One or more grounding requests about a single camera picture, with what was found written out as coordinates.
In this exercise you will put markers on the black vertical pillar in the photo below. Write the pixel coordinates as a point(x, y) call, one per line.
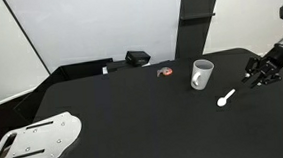
point(197, 18)

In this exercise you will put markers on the silver metal plate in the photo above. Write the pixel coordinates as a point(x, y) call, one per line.
point(35, 140)

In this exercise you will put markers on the black tablecloth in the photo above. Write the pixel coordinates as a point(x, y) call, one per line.
point(135, 129)

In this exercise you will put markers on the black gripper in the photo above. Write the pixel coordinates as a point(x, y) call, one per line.
point(277, 57)

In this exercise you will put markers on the white ceramic mug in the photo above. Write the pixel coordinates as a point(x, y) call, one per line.
point(201, 74)

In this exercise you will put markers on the orange tape roll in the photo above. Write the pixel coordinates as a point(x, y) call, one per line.
point(167, 72)

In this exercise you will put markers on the white board panel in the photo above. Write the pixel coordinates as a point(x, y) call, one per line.
point(104, 24)

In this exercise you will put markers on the black camera box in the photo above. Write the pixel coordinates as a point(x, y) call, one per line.
point(137, 57)

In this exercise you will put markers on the white plastic spoon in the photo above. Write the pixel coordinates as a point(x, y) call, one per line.
point(222, 101)

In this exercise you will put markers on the small white block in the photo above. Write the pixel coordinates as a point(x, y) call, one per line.
point(105, 70)

